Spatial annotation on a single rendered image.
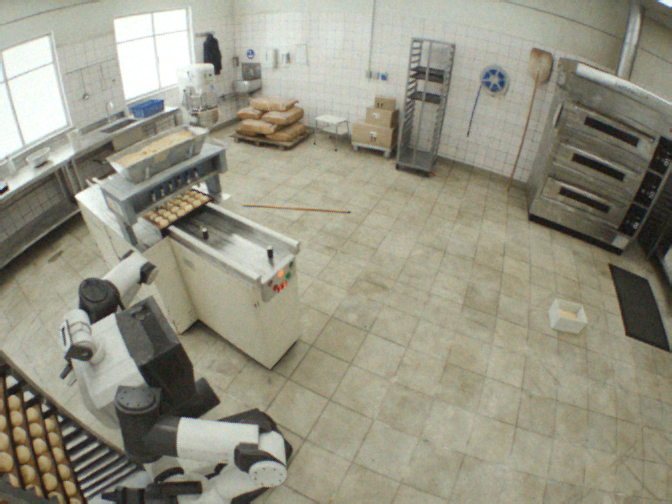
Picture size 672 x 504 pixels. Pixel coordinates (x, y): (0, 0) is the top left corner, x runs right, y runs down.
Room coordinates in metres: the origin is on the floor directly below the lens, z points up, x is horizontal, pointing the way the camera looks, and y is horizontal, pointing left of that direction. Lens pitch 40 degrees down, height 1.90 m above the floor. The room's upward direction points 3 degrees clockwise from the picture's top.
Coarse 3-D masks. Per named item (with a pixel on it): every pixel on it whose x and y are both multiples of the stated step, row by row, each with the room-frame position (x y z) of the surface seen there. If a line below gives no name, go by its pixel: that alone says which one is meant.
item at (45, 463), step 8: (32, 408) 0.14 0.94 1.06; (32, 416) 0.12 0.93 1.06; (32, 424) 0.09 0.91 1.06; (40, 424) 0.11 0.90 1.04; (32, 432) 0.07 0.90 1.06; (40, 432) 0.08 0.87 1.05; (40, 440) 0.06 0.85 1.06; (40, 448) 0.03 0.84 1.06; (40, 456) 0.01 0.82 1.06; (48, 456) 0.02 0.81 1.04; (40, 464) -0.01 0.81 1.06; (48, 464) 0.00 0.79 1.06; (48, 472) -0.03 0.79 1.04; (48, 480) -0.05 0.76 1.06; (56, 480) -0.04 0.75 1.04; (48, 488) -0.07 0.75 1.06; (56, 488) -0.06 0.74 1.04
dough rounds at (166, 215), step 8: (184, 192) 1.72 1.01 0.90; (192, 192) 1.68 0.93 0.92; (176, 200) 1.58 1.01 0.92; (184, 200) 1.60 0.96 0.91; (192, 200) 1.59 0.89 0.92; (200, 200) 1.62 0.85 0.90; (160, 208) 1.49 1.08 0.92; (168, 208) 1.50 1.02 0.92; (176, 208) 1.49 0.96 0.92; (184, 208) 1.52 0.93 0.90; (192, 208) 1.52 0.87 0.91; (144, 216) 1.43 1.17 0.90; (152, 216) 1.40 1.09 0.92; (160, 216) 1.43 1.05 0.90; (168, 216) 1.42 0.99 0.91; (176, 216) 1.42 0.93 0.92; (160, 224) 1.34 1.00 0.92; (168, 224) 1.36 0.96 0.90
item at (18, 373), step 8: (0, 352) 0.21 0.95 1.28; (0, 360) 0.19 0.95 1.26; (8, 360) 0.21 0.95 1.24; (16, 368) 0.21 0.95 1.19; (16, 376) 0.19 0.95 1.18; (24, 376) 0.21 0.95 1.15; (32, 384) 0.21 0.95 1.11; (32, 392) 0.19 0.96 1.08; (40, 392) 0.21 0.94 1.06; (48, 400) 0.20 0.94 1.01; (64, 408) 0.22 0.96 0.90; (64, 416) 0.19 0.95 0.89; (72, 416) 0.21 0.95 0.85; (80, 424) 0.21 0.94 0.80; (88, 432) 0.20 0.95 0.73; (96, 432) 0.22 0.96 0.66; (104, 440) 0.21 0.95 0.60; (112, 448) 0.20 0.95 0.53; (136, 464) 0.19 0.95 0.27
